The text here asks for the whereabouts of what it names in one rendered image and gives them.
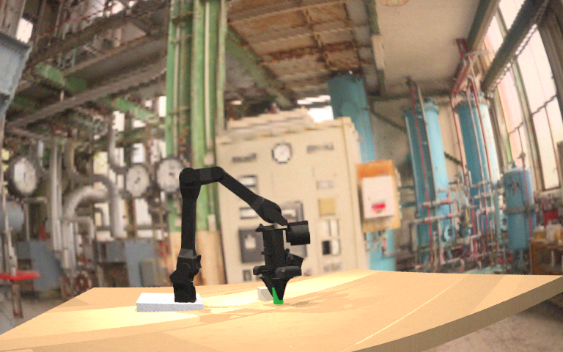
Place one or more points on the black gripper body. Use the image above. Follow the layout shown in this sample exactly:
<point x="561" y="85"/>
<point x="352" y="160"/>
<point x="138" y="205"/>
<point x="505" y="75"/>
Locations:
<point x="275" y="264"/>

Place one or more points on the green cylinder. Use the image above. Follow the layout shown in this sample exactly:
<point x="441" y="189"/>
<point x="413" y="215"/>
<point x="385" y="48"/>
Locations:
<point x="275" y="298"/>

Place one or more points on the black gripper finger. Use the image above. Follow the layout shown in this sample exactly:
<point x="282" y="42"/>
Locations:
<point x="280" y="285"/>
<point x="268" y="283"/>

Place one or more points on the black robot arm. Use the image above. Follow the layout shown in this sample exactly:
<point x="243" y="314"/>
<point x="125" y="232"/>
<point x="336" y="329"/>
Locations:
<point x="188" y="263"/>

